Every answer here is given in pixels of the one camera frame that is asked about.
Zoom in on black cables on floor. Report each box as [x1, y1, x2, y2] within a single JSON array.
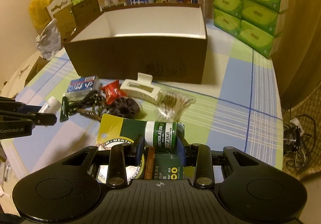
[[283, 113, 317, 177]]

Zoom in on white pill bottle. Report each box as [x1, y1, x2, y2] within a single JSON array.
[[39, 96, 61, 114]]

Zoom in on green tissue pack stack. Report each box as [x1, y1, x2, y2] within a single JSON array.
[[213, 0, 290, 58]]

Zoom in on brown cardboard boxes stack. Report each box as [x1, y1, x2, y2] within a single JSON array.
[[47, 0, 100, 41]]

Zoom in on open small cardboard box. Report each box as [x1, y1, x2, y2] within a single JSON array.
[[24, 57, 49, 86]]

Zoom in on red snack packet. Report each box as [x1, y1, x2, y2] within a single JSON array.
[[100, 80, 127, 105]]

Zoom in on leopard print hair clip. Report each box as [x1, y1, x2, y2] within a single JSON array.
[[76, 98, 109, 122]]

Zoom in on blue floss pick box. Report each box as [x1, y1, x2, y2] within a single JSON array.
[[66, 76, 100, 98]]

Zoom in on black cable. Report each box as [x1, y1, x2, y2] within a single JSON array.
[[67, 89, 105, 116]]

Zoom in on white crumpled plastic bag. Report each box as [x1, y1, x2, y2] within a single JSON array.
[[36, 18, 61, 61]]

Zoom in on Mentholatum lip salve card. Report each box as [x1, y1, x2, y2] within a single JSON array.
[[96, 115, 184, 181]]

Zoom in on brown cardboard storage box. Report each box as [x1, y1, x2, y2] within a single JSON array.
[[64, 3, 208, 84]]

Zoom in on cotton swab bag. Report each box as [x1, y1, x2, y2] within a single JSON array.
[[155, 90, 196, 123]]

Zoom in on yellow plastic bag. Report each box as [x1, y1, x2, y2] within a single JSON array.
[[28, 0, 53, 29]]

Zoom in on checkered tablecloth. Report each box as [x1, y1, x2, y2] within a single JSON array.
[[1, 20, 283, 179]]

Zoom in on white hair claw clip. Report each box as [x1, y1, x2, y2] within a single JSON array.
[[120, 72, 161, 104]]

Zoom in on brown velvet scrunchie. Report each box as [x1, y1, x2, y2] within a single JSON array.
[[108, 96, 143, 119]]

